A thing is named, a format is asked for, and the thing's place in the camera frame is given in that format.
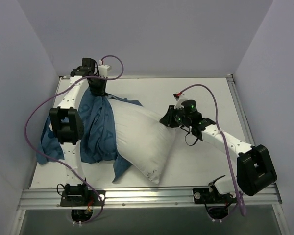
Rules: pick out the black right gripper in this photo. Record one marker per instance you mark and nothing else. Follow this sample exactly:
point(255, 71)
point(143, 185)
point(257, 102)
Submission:
point(169, 117)

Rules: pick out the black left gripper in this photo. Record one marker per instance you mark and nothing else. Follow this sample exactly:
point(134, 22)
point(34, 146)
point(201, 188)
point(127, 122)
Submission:
point(97, 88)

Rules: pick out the white pillow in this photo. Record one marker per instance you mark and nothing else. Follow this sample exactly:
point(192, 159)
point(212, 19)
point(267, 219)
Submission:
point(141, 139)

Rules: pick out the blue lettered pillowcase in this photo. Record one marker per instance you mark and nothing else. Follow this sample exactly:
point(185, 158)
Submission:
point(99, 140)

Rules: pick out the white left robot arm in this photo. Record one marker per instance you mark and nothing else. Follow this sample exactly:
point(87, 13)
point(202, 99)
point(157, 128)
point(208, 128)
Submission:
point(67, 125)

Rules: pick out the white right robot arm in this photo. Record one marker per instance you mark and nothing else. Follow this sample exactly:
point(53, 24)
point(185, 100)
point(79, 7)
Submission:
point(206, 130)

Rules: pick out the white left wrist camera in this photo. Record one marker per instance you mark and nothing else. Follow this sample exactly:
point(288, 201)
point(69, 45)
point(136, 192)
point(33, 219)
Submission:
point(104, 70)

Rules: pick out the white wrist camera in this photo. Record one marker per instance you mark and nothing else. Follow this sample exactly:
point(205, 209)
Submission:
point(179, 97)
point(104, 70)

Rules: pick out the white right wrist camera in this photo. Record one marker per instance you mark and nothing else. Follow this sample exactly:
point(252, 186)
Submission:
point(179, 97)

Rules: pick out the aluminium back rail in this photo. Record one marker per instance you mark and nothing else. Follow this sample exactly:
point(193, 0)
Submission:
point(229, 76)

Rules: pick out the aluminium rail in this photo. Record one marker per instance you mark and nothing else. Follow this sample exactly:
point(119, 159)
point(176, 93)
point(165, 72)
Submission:
point(247, 122)
point(229, 76)
point(115, 198)

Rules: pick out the aluminium right side rail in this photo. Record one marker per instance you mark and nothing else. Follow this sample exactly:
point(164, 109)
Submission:
point(247, 122)

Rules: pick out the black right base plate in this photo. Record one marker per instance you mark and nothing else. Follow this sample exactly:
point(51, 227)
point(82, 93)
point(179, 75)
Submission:
point(211, 196)

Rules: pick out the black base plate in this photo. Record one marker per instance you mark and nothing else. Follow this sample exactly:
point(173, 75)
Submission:
point(91, 199)
point(211, 196)

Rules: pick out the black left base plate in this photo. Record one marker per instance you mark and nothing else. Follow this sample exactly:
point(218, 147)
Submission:
point(91, 199)

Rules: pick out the aluminium front rail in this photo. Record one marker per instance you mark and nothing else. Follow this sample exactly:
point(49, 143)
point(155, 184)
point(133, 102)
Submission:
point(115, 198)

